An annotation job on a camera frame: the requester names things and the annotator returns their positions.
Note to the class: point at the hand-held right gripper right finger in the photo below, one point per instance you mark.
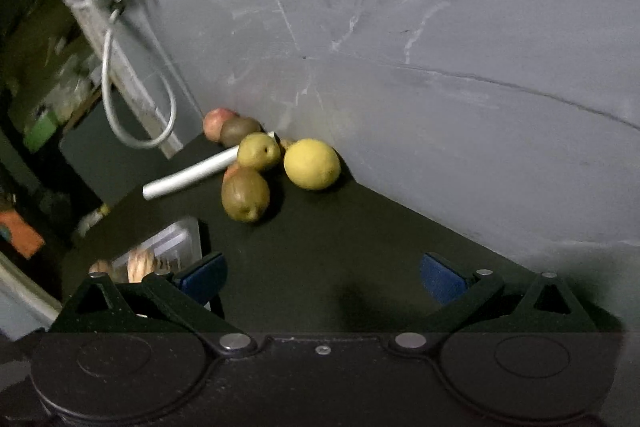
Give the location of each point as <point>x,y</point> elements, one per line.
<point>442,279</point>

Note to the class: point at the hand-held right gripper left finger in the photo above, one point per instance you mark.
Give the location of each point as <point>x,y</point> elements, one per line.
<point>205,278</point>

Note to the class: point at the brown pear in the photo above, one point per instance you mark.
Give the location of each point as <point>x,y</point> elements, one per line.
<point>245,196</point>

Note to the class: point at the green pear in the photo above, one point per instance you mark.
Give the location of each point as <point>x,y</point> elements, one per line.
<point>256,152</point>

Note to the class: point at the large yellow round fruit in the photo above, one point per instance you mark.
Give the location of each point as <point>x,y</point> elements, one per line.
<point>312,164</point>

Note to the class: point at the white rolled tube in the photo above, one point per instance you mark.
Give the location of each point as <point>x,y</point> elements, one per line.
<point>190,175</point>

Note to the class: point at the white yellow floor item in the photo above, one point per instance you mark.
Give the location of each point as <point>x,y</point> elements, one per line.
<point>90,218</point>

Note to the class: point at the dark brown round fruit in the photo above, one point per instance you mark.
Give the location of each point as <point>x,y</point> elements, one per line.
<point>239,130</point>

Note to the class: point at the red apple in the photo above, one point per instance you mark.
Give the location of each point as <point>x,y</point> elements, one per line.
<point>214,123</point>

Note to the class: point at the grey cabinet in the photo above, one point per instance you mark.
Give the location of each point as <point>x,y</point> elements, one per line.
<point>107,157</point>

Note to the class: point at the orange bag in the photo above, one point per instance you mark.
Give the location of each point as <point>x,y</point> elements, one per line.
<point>21,232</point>

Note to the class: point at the green box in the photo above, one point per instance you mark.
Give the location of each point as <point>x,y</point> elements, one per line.
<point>40,132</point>

